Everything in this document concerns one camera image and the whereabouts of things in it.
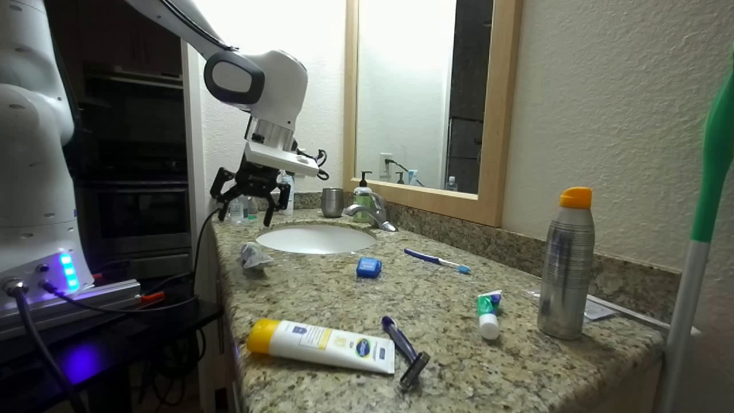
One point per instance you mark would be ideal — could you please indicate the wooden vanity cabinet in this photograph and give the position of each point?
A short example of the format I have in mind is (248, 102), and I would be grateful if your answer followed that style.
(218, 382)

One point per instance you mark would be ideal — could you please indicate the aluminium robot base mount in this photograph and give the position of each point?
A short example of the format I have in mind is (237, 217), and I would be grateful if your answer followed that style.
(51, 310)

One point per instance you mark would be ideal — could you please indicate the small green toothpaste tube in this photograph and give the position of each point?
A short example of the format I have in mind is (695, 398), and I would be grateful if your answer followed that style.
(488, 315)

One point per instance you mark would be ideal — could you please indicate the white toothpaste tube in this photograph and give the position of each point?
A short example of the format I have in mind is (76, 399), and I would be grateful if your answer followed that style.
(254, 259)

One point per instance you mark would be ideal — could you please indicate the yellow capped lotion tube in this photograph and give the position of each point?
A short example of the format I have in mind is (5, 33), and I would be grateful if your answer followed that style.
(323, 344)

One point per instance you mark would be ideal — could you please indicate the wood framed mirror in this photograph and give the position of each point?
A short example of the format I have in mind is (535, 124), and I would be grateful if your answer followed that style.
(429, 102)

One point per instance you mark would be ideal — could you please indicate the blue floss container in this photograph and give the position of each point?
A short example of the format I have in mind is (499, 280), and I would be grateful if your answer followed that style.
(369, 266)

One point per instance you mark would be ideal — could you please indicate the white oval sink basin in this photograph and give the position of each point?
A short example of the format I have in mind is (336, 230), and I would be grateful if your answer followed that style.
(317, 238)

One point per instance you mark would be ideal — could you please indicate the clear plastic bottle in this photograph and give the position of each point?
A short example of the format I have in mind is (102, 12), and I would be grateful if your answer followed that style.
(242, 210)

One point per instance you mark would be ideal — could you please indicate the blue toothbrush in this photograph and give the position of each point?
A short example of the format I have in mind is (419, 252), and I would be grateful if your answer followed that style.
(440, 259)

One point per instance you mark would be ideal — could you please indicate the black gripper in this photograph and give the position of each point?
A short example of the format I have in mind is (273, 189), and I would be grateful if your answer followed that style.
(252, 179)

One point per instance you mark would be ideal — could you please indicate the chrome faucet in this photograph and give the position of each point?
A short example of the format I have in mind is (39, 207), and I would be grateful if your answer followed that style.
(380, 218)

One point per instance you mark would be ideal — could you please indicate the silver orange capped spray can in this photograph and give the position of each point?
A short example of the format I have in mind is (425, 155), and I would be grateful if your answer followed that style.
(567, 265)

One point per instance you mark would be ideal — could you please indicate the grey metal cup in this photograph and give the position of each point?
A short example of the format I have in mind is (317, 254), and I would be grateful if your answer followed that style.
(331, 203)

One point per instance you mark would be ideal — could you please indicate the green soap pump bottle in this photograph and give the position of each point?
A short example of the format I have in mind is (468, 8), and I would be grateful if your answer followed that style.
(363, 194)

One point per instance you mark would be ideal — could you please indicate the green white mop handle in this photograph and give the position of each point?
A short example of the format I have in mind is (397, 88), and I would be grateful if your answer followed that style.
(717, 160)

